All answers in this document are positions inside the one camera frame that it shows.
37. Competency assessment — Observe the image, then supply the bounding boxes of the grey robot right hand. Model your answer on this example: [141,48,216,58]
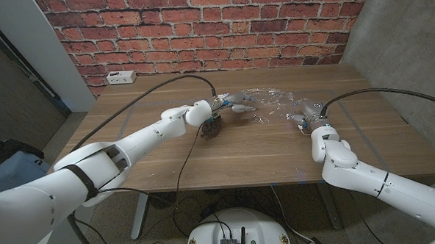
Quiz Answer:
[289,96,332,134]

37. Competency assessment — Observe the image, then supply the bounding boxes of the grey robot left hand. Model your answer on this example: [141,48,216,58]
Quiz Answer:
[211,90,259,118]

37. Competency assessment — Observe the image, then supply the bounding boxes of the clear plastic wrap sheet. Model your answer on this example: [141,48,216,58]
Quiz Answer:
[233,85,307,126]

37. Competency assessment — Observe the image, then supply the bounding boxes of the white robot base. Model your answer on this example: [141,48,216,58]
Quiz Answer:
[184,206,292,244]

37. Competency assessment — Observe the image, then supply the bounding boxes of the dark brown pinecone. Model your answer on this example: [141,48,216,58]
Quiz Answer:
[199,118,224,140]

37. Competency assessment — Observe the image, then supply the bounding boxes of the grey table leg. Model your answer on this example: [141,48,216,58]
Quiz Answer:
[317,182,344,232]

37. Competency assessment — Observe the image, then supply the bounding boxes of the white power strip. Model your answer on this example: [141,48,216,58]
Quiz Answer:
[106,70,138,85]

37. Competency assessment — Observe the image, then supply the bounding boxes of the white table leg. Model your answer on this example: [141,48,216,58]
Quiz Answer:
[128,192,152,240]

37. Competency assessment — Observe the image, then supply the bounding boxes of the black cloth bundle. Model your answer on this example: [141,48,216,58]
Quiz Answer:
[0,137,46,171]

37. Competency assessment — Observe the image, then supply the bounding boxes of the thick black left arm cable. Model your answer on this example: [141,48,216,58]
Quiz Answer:
[60,73,225,244]

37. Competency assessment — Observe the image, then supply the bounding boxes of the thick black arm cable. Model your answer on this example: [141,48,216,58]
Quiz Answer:
[317,85,435,119]
[60,73,225,244]

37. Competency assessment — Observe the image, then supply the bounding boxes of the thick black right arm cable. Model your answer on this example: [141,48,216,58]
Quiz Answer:
[317,85,435,119]

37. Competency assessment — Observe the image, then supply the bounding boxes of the thin black left wrist cable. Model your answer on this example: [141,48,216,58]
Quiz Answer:
[167,122,211,232]

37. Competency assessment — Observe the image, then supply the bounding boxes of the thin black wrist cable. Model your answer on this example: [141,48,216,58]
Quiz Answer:
[167,122,211,232]
[347,187,389,244]

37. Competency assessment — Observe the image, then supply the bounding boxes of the white floor cable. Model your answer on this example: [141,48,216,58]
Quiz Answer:
[270,184,314,244]

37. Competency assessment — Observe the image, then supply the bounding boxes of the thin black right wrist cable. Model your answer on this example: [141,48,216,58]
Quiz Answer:
[347,187,389,244]

